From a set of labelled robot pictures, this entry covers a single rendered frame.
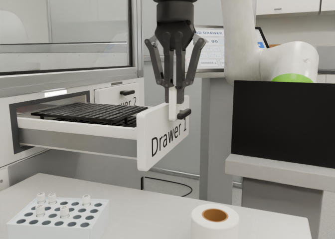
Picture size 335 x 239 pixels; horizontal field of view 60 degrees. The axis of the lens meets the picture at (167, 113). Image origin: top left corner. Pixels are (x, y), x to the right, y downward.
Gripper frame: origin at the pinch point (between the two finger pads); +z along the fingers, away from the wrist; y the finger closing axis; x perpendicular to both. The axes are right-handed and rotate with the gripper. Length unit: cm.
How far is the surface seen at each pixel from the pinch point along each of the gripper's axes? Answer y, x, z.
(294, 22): 40, 364, -55
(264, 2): 2, 332, -76
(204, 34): -16, 95, -22
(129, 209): -3.4, -15.0, 17.1
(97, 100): -32.5, 20.0, 3.7
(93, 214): -4.8, -23.8, 13.6
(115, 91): -31.8, 30.5, 1.8
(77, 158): -33.5, 9.8, 19.8
